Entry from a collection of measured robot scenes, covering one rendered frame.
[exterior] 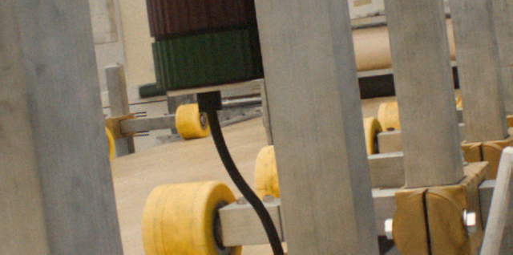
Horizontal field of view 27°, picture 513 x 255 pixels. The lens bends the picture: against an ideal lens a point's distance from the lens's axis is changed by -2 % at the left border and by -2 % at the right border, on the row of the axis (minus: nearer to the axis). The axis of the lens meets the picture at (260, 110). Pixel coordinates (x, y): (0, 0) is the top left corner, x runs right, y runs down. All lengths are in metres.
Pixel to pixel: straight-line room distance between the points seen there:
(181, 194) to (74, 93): 0.57
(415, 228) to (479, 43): 0.30
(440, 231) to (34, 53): 0.49
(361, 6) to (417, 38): 2.40
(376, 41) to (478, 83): 2.16
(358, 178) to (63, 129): 0.26
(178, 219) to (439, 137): 0.22
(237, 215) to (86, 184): 0.56
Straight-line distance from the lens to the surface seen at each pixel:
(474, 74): 0.97
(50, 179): 0.26
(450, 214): 0.71
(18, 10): 0.25
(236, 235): 0.83
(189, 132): 2.47
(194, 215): 0.82
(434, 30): 0.72
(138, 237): 1.13
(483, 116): 0.98
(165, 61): 0.50
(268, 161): 1.06
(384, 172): 1.05
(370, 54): 3.13
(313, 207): 0.49
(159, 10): 0.50
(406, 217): 0.71
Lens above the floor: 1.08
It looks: 3 degrees down
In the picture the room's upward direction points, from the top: 7 degrees counter-clockwise
